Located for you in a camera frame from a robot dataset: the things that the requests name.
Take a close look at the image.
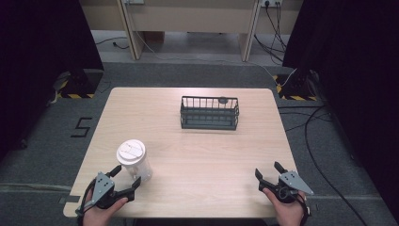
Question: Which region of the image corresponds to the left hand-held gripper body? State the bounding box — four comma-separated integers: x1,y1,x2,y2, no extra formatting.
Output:
90,171,136,210

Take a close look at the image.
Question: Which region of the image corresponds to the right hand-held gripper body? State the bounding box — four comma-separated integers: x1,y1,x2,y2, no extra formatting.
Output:
258,170,315,204

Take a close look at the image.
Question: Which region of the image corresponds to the white cup with lid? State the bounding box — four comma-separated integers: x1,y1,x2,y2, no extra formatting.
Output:
116,138,153,183

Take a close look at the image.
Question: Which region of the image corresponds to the person's left hand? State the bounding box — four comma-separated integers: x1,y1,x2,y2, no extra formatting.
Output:
82,189,130,226

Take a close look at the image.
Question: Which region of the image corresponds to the person's right hand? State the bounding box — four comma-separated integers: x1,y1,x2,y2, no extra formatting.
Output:
262,187,308,226

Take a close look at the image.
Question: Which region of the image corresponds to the black stand base striped tape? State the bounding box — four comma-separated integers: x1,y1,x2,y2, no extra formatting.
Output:
273,69,318,102
56,69,104,100

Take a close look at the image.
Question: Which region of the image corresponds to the black curtain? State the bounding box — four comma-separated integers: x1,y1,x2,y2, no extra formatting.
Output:
281,0,399,219
0,0,104,162

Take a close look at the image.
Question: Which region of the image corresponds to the beige wooden desk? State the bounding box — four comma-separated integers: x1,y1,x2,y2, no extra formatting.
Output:
78,0,304,62

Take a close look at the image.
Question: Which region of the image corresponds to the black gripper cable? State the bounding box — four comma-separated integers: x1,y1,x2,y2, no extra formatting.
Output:
74,178,97,225
297,191,312,226

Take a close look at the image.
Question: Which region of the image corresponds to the long black floor cable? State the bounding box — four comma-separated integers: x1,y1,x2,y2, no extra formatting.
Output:
303,105,369,226

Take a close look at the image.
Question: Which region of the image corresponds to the thin black floor cable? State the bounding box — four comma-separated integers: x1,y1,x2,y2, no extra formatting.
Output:
277,105,334,133

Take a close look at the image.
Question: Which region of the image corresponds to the black wire basket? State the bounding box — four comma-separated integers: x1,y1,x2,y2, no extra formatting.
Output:
180,95,241,131

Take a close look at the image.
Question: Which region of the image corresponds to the short black floor cable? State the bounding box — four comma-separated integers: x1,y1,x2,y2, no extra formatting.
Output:
94,36,130,51

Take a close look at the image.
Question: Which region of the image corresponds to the bundle of black hanging cables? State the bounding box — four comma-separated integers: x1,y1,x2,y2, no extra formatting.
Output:
253,2,288,65

